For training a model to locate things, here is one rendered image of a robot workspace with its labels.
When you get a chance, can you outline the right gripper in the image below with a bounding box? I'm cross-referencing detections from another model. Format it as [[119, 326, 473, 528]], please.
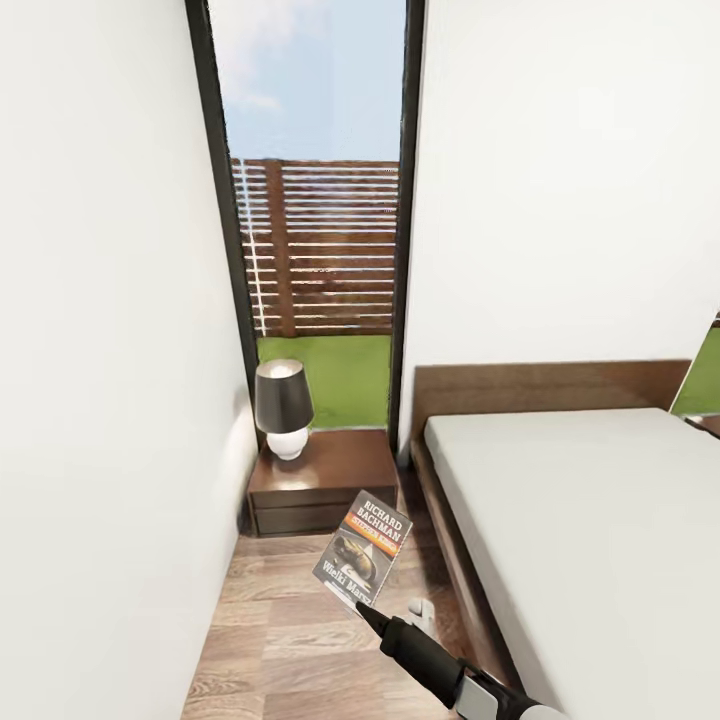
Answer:
[[355, 601, 447, 689]]

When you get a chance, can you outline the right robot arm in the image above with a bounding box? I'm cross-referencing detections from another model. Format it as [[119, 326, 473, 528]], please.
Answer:
[[355, 598, 576, 720]]

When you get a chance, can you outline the hardback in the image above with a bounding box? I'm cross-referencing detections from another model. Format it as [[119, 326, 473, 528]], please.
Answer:
[[313, 489, 413, 614]]

